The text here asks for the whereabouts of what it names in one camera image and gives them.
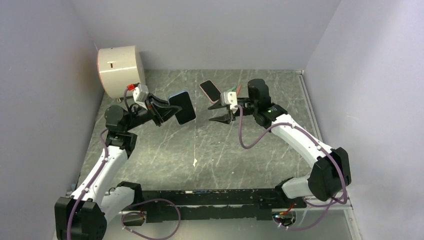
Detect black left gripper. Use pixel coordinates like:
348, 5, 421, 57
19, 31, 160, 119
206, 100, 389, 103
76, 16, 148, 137
124, 92, 182, 132

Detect blue phone black screen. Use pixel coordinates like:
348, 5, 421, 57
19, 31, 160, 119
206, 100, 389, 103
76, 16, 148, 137
168, 90, 196, 125

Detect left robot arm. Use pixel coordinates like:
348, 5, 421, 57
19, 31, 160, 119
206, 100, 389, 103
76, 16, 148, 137
54, 93, 182, 240

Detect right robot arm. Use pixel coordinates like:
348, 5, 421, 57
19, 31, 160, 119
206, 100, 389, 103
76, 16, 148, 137
208, 78, 352, 208

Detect phone in pink case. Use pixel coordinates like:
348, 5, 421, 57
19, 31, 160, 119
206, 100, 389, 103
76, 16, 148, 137
199, 79, 221, 103

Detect orange pen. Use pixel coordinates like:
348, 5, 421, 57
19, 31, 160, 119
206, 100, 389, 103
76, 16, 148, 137
235, 84, 242, 97

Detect cream round cylinder box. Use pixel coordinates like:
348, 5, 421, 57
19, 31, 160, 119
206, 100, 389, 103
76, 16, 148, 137
96, 45, 146, 100

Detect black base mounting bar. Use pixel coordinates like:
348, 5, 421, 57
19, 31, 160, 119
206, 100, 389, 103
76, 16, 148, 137
124, 188, 307, 223

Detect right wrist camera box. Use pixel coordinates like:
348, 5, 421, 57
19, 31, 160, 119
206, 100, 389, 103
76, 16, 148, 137
220, 91, 238, 113

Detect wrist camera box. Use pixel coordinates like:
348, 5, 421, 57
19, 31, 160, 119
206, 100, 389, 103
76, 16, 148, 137
220, 91, 238, 113
126, 83, 149, 109

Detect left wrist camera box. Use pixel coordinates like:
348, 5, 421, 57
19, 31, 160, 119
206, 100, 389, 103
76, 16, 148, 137
126, 83, 149, 109

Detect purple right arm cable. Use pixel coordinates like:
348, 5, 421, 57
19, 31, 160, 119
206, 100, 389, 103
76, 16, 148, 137
235, 104, 349, 232

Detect aluminium frame rail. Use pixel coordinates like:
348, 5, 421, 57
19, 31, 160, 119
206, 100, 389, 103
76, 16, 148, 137
52, 70, 364, 240

